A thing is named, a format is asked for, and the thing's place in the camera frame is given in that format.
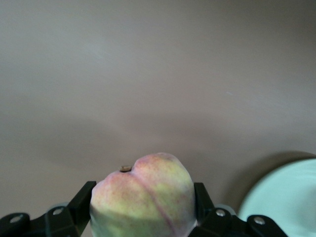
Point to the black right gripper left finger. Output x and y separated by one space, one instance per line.
74 217

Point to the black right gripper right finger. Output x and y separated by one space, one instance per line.
209 222

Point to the yellow pink peach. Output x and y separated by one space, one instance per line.
143 197

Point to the pale green round plate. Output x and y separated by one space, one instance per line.
286 197

